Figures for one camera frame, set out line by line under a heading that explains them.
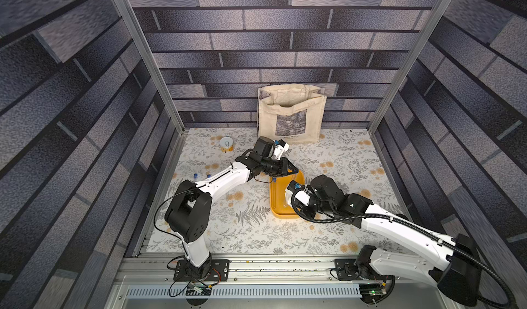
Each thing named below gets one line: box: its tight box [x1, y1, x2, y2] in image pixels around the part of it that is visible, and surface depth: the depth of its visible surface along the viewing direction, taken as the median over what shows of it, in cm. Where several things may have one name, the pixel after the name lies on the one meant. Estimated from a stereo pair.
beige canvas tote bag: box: [257, 83, 328, 145], surface depth 102 cm
